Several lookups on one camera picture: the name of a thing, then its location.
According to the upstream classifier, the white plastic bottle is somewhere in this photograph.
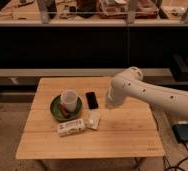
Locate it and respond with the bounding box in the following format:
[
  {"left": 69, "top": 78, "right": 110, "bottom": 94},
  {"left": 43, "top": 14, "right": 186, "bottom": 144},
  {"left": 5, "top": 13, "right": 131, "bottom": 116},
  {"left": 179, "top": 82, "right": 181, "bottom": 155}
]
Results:
[{"left": 57, "top": 119, "right": 86, "bottom": 137}]

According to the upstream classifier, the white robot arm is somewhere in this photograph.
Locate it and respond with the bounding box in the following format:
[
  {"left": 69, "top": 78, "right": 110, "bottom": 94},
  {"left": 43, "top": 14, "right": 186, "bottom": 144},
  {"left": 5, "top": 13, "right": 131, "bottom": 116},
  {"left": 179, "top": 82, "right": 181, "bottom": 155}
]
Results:
[{"left": 107, "top": 67, "right": 188, "bottom": 121}]

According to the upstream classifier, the black smartphone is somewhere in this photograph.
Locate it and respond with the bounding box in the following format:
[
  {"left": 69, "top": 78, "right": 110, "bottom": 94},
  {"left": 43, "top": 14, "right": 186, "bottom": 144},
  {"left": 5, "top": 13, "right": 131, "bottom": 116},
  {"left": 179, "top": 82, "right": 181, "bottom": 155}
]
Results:
[{"left": 86, "top": 92, "right": 98, "bottom": 109}]

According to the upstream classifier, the wooden folding table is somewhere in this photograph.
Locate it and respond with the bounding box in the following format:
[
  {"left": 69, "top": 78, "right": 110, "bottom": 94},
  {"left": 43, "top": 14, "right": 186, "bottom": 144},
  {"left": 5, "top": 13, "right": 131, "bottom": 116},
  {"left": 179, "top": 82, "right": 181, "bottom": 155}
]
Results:
[{"left": 16, "top": 77, "right": 164, "bottom": 159}]

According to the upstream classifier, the white cup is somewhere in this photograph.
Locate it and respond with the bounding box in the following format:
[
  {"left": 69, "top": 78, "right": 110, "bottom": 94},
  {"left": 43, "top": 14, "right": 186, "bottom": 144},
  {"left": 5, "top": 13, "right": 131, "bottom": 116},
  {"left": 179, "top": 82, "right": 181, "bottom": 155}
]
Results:
[{"left": 60, "top": 90, "right": 78, "bottom": 112}]

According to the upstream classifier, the long wooden shelf bench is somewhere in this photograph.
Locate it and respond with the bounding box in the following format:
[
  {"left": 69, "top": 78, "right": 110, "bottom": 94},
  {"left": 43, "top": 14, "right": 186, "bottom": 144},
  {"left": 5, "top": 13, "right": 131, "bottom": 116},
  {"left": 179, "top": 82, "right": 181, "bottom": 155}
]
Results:
[{"left": 0, "top": 68, "right": 174, "bottom": 86}]

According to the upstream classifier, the brown sausage on plate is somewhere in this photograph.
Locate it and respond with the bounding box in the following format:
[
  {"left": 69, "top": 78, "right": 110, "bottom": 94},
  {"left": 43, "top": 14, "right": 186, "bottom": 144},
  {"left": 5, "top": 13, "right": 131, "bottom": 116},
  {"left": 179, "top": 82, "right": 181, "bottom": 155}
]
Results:
[{"left": 58, "top": 104, "right": 70, "bottom": 118}]

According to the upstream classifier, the green plate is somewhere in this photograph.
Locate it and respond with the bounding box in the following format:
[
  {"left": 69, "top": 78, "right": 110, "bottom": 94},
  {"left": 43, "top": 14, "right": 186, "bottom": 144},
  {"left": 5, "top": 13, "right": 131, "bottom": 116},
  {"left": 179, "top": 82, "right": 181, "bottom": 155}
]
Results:
[{"left": 50, "top": 95, "right": 82, "bottom": 122}]

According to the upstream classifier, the black floor cable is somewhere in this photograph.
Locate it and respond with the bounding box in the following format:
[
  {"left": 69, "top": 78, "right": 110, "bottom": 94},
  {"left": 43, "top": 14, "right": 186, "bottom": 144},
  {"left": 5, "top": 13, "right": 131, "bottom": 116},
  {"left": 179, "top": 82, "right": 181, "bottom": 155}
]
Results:
[{"left": 162, "top": 141, "right": 188, "bottom": 171}]

